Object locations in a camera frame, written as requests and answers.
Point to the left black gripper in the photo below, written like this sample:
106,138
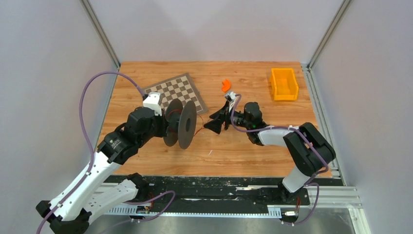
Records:
164,124

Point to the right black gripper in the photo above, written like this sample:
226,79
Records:
224,110

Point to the dark grey cable spool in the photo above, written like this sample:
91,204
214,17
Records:
187,123

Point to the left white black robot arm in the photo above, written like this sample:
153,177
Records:
76,208

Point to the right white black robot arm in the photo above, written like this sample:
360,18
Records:
310,151

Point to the orange curved plastic piece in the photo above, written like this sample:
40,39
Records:
226,85

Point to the wooden chessboard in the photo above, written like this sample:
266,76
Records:
181,87

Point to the orange plastic bin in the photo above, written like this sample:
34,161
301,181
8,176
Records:
284,86

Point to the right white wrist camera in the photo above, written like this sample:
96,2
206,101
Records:
231,98

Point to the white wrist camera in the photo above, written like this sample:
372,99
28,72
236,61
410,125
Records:
153,101
231,98

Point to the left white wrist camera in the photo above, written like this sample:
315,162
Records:
153,101

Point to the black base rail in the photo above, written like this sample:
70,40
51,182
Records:
202,196

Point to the left aluminium frame post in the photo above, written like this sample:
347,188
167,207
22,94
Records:
90,12

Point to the aluminium frame post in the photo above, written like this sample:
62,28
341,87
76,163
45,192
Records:
90,12
345,4

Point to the right aluminium frame post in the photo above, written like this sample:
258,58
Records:
345,4

